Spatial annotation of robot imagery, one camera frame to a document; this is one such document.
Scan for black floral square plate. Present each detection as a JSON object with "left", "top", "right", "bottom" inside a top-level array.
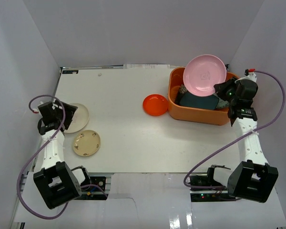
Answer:
[{"left": 175, "top": 84, "right": 187, "bottom": 105}]

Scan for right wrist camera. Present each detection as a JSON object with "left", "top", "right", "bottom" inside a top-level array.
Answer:
[{"left": 244, "top": 68, "right": 257, "bottom": 83}]

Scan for orange plastic bin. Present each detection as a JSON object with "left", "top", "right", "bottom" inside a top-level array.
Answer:
[{"left": 168, "top": 67, "right": 230, "bottom": 125}]

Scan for small orange round plate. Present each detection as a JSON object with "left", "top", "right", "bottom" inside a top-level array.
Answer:
[{"left": 143, "top": 94, "right": 168, "bottom": 116}]

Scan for black label sticker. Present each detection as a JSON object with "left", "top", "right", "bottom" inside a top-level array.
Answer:
[{"left": 62, "top": 70, "right": 79, "bottom": 74}]

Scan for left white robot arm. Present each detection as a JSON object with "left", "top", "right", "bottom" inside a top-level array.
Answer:
[{"left": 33, "top": 100, "right": 91, "bottom": 209}]

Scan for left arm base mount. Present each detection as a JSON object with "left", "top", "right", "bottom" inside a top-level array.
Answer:
[{"left": 77, "top": 175, "right": 111, "bottom": 200}]

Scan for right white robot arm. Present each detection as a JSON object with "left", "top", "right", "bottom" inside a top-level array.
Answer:
[{"left": 205, "top": 77, "right": 278, "bottom": 203}]

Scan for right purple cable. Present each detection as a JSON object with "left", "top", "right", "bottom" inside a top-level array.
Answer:
[{"left": 183, "top": 70, "right": 286, "bottom": 191}]

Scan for white round plate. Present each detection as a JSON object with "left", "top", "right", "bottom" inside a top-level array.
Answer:
[{"left": 64, "top": 103, "right": 90, "bottom": 134}]

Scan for teal square plate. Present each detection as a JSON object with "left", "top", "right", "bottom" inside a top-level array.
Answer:
[{"left": 179, "top": 92, "right": 219, "bottom": 110}]

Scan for blue patterned round plate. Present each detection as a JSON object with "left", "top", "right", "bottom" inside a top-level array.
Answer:
[{"left": 213, "top": 94, "right": 229, "bottom": 109}]

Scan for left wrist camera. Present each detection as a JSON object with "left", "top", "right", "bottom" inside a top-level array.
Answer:
[{"left": 30, "top": 101, "right": 46, "bottom": 115}]

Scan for pink round plate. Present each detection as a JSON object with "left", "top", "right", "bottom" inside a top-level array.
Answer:
[{"left": 183, "top": 54, "right": 226, "bottom": 97}]

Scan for beige floral round plate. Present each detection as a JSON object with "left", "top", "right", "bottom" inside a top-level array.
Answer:
[{"left": 72, "top": 130, "right": 101, "bottom": 157}]

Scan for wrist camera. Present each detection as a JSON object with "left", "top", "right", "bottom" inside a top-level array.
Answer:
[
  {"left": 30, "top": 101, "right": 46, "bottom": 115},
  {"left": 244, "top": 68, "right": 257, "bottom": 83}
]

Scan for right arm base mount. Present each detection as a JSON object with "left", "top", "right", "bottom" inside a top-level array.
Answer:
[{"left": 186, "top": 173, "right": 238, "bottom": 203}]

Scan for white paper sheets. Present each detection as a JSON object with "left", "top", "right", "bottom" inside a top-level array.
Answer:
[{"left": 123, "top": 64, "right": 171, "bottom": 69}]

